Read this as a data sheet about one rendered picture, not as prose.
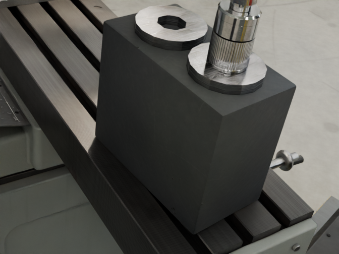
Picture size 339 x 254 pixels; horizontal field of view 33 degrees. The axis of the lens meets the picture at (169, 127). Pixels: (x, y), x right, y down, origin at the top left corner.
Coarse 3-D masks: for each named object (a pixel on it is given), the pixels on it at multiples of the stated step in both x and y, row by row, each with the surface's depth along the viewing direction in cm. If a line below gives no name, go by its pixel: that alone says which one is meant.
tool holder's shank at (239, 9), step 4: (232, 0) 59; (236, 0) 58; (240, 0) 58; (244, 0) 58; (248, 0) 58; (252, 0) 58; (256, 0) 59; (232, 4) 60; (236, 4) 59; (240, 4) 58; (244, 4) 58; (248, 4) 59; (252, 4) 59; (232, 8) 60; (236, 8) 59; (240, 8) 59; (244, 8) 59; (248, 8) 59
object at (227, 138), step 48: (144, 48) 67; (192, 48) 66; (144, 96) 69; (192, 96) 62; (240, 96) 62; (288, 96) 65; (144, 144) 72; (192, 144) 64; (240, 144) 64; (192, 192) 67; (240, 192) 72
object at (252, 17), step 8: (224, 0) 61; (224, 8) 60; (256, 8) 61; (224, 16) 59; (232, 16) 59; (240, 16) 59; (248, 16) 59; (256, 16) 59; (232, 24) 59; (240, 24) 59; (248, 24) 59; (256, 24) 60
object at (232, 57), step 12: (216, 24) 61; (228, 24) 59; (216, 36) 61; (228, 36) 60; (240, 36) 60; (252, 36) 61; (216, 48) 62; (228, 48) 61; (240, 48) 61; (252, 48) 63; (216, 60) 62; (228, 60) 62; (240, 60) 62; (228, 72) 63; (240, 72) 63
